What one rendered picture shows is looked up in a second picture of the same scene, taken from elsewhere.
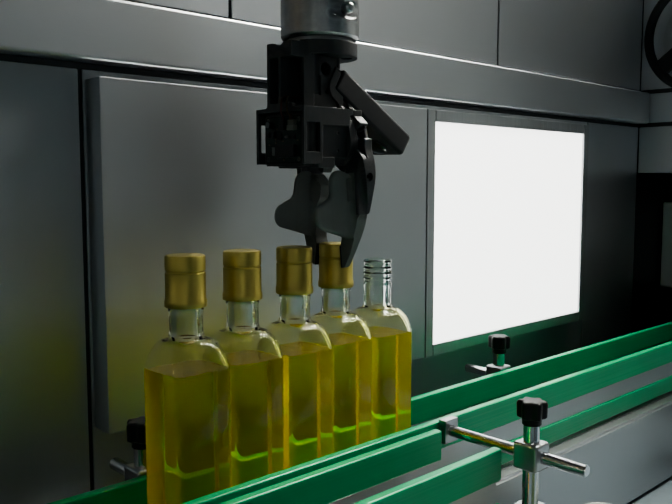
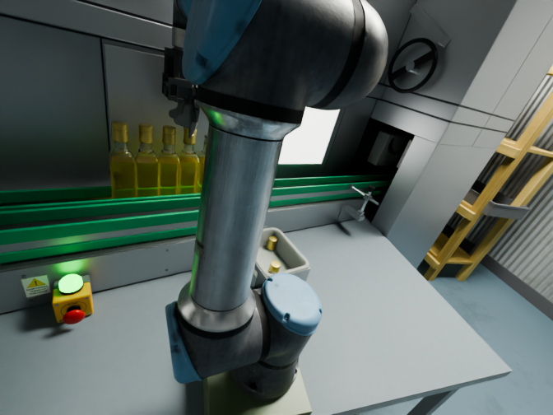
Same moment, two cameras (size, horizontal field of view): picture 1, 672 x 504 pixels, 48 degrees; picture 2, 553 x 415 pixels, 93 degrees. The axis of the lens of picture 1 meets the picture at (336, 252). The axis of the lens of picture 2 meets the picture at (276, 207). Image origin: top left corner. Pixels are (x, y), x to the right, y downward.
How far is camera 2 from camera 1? 0.38 m
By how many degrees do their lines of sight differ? 24
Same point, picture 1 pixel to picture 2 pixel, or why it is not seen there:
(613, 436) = (301, 209)
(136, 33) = (123, 27)
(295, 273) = (166, 137)
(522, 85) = not seen: hidden behind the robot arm
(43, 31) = (78, 21)
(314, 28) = (178, 45)
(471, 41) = not seen: hidden behind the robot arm
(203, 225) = (152, 108)
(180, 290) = (115, 135)
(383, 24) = not seen: hidden behind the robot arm
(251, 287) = (146, 138)
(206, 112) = (155, 65)
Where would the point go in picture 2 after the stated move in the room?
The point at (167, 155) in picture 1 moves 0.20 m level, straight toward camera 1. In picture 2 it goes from (136, 80) to (95, 87)
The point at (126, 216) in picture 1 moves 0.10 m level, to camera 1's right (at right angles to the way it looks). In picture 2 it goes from (118, 100) to (151, 109)
